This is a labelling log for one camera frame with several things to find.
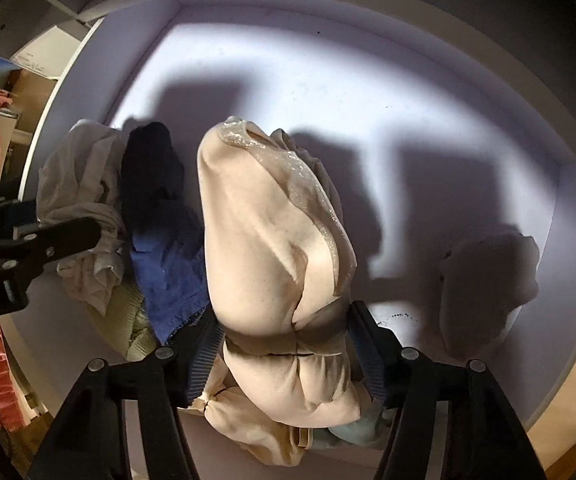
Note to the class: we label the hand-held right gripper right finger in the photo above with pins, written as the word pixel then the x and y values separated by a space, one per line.
pixel 368 360

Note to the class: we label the grey fuzzy cloth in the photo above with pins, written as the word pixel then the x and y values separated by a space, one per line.
pixel 478 290

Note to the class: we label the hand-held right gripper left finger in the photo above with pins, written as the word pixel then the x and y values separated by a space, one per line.
pixel 205 355

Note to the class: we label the pale green knit cloth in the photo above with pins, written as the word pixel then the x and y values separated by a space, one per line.
pixel 127 325

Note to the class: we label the off-white cloth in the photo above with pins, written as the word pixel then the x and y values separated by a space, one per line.
pixel 82 175

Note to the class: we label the beige garment with glittery trim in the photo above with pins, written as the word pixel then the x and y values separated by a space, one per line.
pixel 258 240

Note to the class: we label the light blue cloth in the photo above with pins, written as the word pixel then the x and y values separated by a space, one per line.
pixel 353 432

